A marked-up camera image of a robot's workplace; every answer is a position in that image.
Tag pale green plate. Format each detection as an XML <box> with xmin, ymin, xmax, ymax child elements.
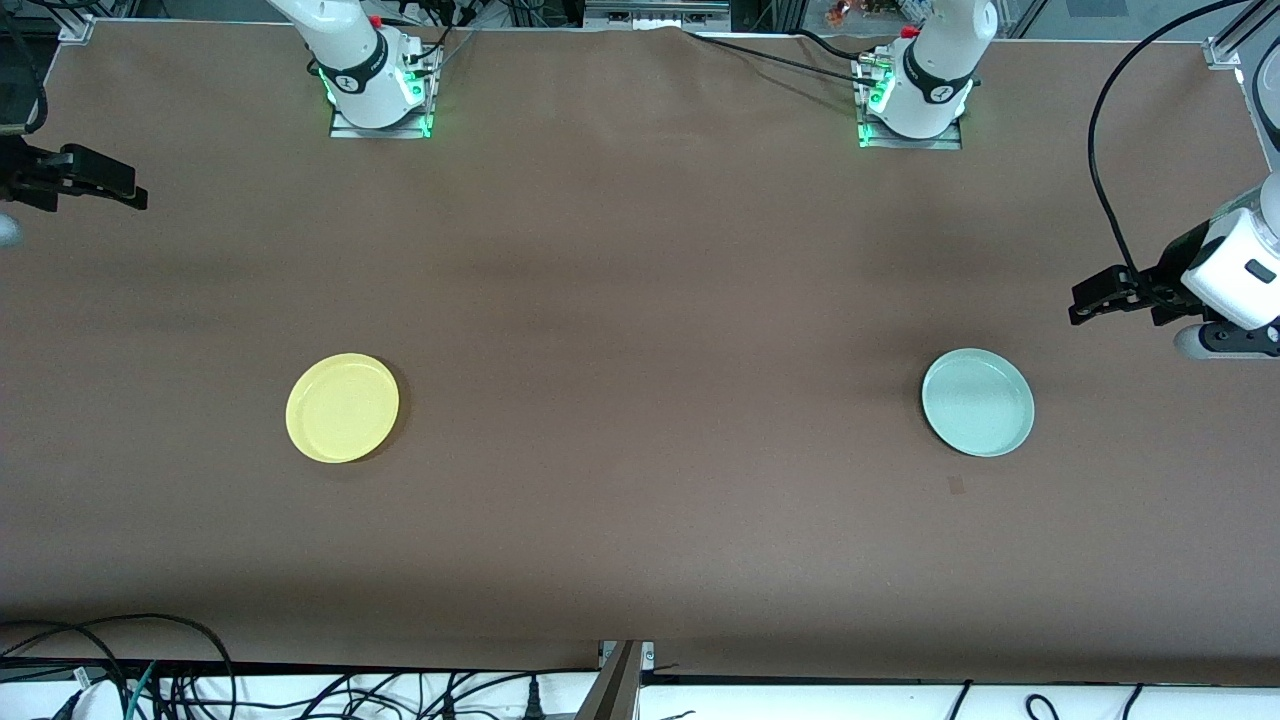
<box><xmin>920</xmin><ymin>347</ymin><xmax>1036</xmax><ymax>458</ymax></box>

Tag yellow plate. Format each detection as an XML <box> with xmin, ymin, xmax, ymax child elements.
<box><xmin>285</xmin><ymin>352</ymin><xmax>401</xmax><ymax>464</ymax></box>

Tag brown table cover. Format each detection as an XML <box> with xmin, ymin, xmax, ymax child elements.
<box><xmin>0</xmin><ymin>20</ymin><xmax>1280</xmax><ymax>686</ymax></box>

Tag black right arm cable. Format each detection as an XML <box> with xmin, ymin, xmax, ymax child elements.
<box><xmin>0</xmin><ymin>5</ymin><xmax>48</xmax><ymax>136</ymax></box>

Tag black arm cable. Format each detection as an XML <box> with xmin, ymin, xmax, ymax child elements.
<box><xmin>0</xmin><ymin>5</ymin><xmax>48</xmax><ymax>136</ymax></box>
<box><xmin>1088</xmin><ymin>0</ymin><xmax>1251</xmax><ymax>286</ymax></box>

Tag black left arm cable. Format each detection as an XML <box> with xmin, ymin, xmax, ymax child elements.
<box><xmin>1088</xmin><ymin>0</ymin><xmax>1251</xmax><ymax>286</ymax></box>

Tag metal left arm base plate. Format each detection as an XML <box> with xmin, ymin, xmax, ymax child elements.
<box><xmin>858</xmin><ymin>50</ymin><xmax>963</xmax><ymax>151</ymax></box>

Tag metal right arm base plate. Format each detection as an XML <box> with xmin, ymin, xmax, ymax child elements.
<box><xmin>330</xmin><ymin>45</ymin><xmax>433</xmax><ymax>139</ymax></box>

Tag aluminium frame profile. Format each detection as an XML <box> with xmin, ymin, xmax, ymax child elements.
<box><xmin>1205</xmin><ymin>0</ymin><xmax>1280</xmax><ymax>71</ymax></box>

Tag black cable across table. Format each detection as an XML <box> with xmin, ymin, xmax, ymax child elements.
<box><xmin>683</xmin><ymin>30</ymin><xmax>886</xmax><ymax>86</ymax></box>

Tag black cable large arc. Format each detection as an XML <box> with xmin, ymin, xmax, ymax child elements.
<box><xmin>0</xmin><ymin>613</ymin><xmax>237</xmax><ymax>720</ymax></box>

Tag black cable small arc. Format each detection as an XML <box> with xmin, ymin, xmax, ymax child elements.
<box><xmin>0</xmin><ymin>620</ymin><xmax>131</xmax><ymax>720</ymax></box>

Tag teal cable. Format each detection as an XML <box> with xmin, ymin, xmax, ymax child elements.
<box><xmin>125</xmin><ymin>660</ymin><xmax>158</xmax><ymax>720</ymax></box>

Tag aluminium profile post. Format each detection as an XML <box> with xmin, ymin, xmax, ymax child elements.
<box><xmin>575</xmin><ymin>640</ymin><xmax>656</xmax><ymax>720</ymax></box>

